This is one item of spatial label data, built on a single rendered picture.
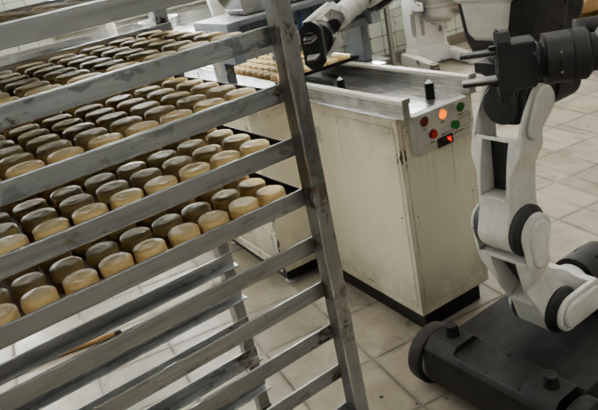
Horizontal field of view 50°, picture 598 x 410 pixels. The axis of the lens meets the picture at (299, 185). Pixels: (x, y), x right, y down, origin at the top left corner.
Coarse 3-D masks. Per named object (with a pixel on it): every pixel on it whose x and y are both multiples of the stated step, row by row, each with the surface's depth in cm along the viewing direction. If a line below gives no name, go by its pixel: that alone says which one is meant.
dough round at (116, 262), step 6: (108, 258) 97; (114, 258) 96; (120, 258) 96; (126, 258) 95; (132, 258) 96; (102, 264) 95; (108, 264) 95; (114, 264) 94; (120, 264) 94; (126, 264) 94; (132, 264) 96; (102, 270) 94; (108, 270) 94; (114, 270) 94; (120, 270) 94; (102, 276) 95; (108, 276) 94
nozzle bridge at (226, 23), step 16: (304, 0) 264; (320, 0) 260; (336, 0) 273; (224, 16) 266; (240, 16) 255; (256, 16) 247; (304, 16) 267; (368, 16) 276; (224, 32) 245; (352, 32) 291; (272, 48) 257; (352, 48) 296; (368, 48) 290; (224, 64) 256; (224, 80) 261
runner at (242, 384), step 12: (312, 336) 114; (324, 336) 116; (288, 348) 112; (300, 348) 113; (312, 348) 115; (276, 360) 111; (288, 360) 112; (252, 372) 108; (264, 372) 110; (276, 372) 111; (228, 384) 106; (240, 384) 107; (252, 384) 109; (216, 396) 105; (228, 396) 106; (192, 408) 102; (204, 408) 104; (216, 408) 105
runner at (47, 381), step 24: (312, 240) 110; (264, 264) 105; (288, 264) 108; (216, 288) 100; (240, 288) 103; (168, 312) 96; (192, 312) 99; (120, 336) 93; (144, 336) 95; (72, 360) 89; (96, 360) 91; (24, 384) 86; (48, 384) 88; (0, 408) 85
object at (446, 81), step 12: (324, 72) 288; (336, 72) 279; (348, 72) 272; (360, 72) 264; (372, 72) 257; (384, 72) 250; (396, 72) 244; (408, 72) 238; (420, 72) 232; (432, 72) 228; (444, 72) 224; (408, 84) 241; (420, 84) 235; (444, 84) 224; (456, 84) 219
